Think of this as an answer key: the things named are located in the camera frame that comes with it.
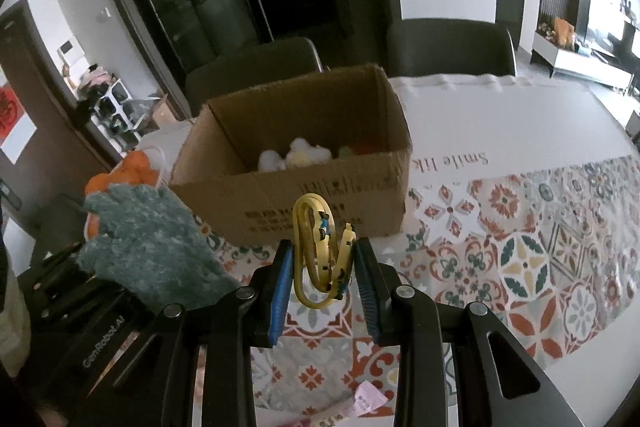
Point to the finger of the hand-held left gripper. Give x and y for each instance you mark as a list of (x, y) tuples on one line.
[(85, 299), (55, 269)]

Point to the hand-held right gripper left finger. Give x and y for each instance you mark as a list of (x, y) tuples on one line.
[(280, 297)]

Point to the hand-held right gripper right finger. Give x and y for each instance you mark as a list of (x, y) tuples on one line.
[(367, 297)]

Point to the green fuzzy glove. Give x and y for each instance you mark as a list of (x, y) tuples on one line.
[(145, 242)]

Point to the cardboard box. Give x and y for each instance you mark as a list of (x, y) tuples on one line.
[(225, 202)]

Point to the white plush toy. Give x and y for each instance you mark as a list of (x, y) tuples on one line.
[(300, 154)]

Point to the pale green scrunchie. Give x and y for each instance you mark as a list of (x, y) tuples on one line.
[(345, 152)]

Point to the red pompom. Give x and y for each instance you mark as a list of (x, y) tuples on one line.
[(365, 148)]

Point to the person's left forearm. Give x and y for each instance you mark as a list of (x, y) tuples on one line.
[(12, 307)]

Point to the orange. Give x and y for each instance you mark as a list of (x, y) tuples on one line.
[(135, 164), (97, 184), (149, 177)]

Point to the pink snack packet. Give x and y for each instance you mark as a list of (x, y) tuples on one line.
[(367, 399)]

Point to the woven fruit basket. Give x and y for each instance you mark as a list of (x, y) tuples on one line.
[(161, 167)]

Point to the red and white door poster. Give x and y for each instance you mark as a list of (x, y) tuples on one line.
[(10, 117)]

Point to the patterned table runner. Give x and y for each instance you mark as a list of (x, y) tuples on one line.
[(525, 267)]

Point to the white shoe rack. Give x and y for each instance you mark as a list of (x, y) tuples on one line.
[(115, 102)]

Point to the brown wooden door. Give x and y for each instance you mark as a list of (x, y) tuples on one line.
[(45, 72)]

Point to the white intercom panel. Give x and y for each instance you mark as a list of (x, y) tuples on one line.
[(68, 53)]

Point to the white lettered tablecloth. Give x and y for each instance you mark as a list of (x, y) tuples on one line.
[(500, 122)]

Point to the dark dining chair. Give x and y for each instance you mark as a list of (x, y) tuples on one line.
[(250, 67), (450, 49)]

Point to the white media console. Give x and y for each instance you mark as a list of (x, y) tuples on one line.
[(575, 64)]

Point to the orange bag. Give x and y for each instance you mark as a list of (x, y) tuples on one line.
[(563, 32)]

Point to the television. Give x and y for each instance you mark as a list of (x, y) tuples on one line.
[(610, 22)]

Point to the white light switch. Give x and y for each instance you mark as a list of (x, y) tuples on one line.
[(104, 14)]

